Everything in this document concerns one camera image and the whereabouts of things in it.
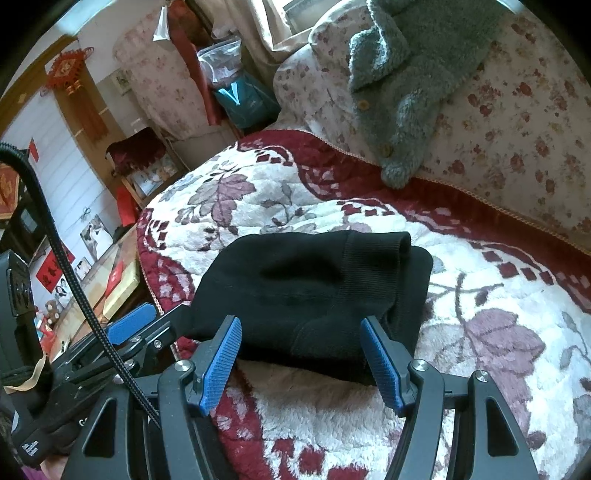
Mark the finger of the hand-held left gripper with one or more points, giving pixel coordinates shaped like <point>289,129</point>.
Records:
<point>161,337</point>
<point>131,318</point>

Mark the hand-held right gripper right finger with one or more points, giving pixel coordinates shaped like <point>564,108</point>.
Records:
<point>383,364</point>

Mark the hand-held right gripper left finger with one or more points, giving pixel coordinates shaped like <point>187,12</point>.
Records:
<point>221,364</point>

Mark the black pants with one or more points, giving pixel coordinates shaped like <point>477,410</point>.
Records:
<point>300,286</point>

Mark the glass topped wooden desk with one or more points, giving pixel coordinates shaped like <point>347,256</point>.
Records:
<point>115,272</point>

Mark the portrait photo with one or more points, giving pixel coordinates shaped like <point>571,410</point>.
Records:
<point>95,233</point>

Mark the red white floral blanket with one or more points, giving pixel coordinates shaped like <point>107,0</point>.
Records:
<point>485,332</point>

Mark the small red paper strip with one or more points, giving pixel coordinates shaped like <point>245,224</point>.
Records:
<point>33,150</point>

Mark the wooden chair with red cushion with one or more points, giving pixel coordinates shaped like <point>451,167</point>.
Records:
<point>134,147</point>

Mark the pink floral fabric cover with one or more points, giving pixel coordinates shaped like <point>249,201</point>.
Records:
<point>157,83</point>

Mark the teal bag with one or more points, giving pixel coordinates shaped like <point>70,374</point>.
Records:
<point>244,101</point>

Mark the hanging red cloth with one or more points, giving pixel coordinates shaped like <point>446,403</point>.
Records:
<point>189,55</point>

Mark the clear plastic bag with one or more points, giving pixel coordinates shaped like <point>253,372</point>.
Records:
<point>221,60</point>

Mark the pink floral quilt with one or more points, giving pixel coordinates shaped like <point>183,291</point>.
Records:
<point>508,115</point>

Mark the grey knit cardigan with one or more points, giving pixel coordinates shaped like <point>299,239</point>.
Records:
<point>406,69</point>

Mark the red paper wall sticker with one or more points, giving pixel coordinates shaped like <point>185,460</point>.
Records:
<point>51,272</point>

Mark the red framed wall picture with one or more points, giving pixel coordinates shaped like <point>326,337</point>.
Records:
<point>7,189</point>

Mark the red knot wall ornament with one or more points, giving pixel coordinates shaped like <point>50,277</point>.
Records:
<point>69,69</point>

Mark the window with dark frame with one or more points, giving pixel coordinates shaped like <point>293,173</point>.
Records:
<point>294,7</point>

